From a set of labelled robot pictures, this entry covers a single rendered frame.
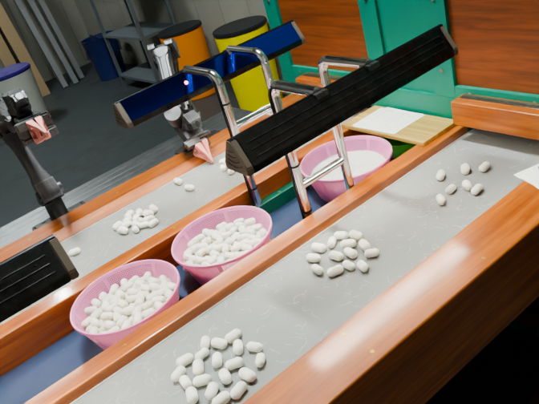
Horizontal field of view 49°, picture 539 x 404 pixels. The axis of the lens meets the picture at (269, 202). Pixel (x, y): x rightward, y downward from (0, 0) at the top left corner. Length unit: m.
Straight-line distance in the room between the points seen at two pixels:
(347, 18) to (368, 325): 1.12
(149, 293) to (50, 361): 0.27
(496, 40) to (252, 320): 0.92
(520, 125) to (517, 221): 0.34
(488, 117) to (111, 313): 1.06
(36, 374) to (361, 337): 0.78
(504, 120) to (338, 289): 0.64
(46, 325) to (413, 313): 0.88
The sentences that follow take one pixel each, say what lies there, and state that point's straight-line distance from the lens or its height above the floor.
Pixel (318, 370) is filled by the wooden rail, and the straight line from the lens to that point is 1.07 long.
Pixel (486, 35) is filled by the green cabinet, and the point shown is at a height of 1.02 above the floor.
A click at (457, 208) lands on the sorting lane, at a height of 0.74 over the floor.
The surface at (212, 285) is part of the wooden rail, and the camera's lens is 1.35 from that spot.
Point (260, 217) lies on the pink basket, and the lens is 1.57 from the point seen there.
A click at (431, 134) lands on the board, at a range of 1.73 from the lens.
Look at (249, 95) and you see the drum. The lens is 4.38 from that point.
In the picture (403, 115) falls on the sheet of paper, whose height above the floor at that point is 0.78.
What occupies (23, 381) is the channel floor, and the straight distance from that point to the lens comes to 1.53.
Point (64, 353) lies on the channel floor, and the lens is 1.54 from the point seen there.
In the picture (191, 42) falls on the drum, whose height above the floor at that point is 0.48.
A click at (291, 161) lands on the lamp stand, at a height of 0.92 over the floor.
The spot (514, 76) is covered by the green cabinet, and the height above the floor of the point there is 0.92.
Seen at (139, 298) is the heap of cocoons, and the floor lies 0.74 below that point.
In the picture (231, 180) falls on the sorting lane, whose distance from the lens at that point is 1.83.
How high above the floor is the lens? 1.52
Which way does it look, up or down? 28 degrees down
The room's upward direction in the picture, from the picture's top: 17 degrees counter-clockwise
